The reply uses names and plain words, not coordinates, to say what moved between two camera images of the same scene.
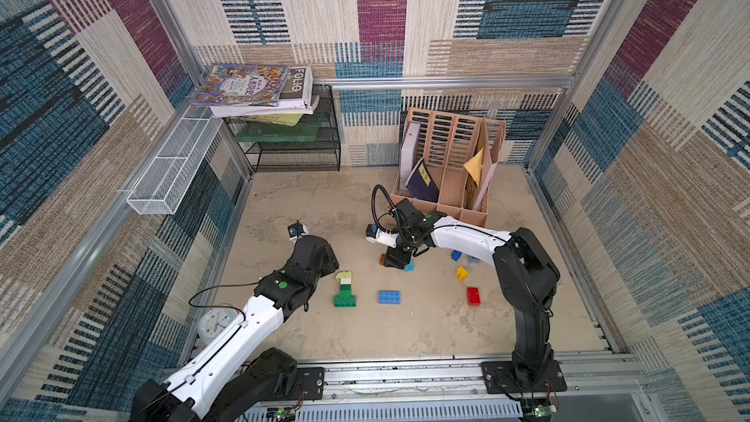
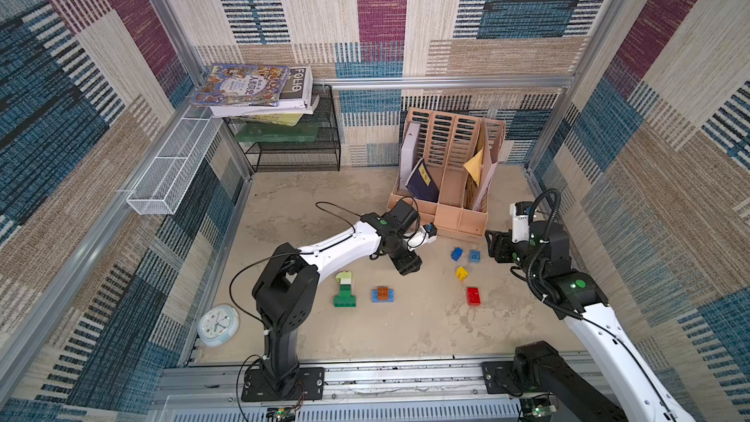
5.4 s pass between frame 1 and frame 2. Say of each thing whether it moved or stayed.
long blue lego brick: moved
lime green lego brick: stayed
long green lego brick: stayed
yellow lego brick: stayed
